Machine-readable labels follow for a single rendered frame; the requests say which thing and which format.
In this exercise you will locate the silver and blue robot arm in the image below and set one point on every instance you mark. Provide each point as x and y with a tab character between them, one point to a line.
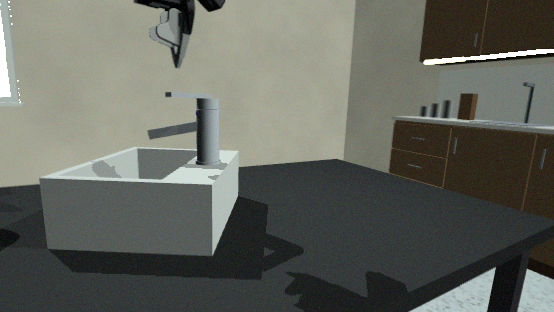
212	5

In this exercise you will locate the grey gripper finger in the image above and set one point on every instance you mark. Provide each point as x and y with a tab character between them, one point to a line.
178	28
152	33

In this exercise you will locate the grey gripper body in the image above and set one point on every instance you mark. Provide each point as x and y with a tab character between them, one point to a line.
165	4

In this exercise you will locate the white rectangular sink basin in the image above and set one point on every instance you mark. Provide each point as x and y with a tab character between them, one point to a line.
121	203

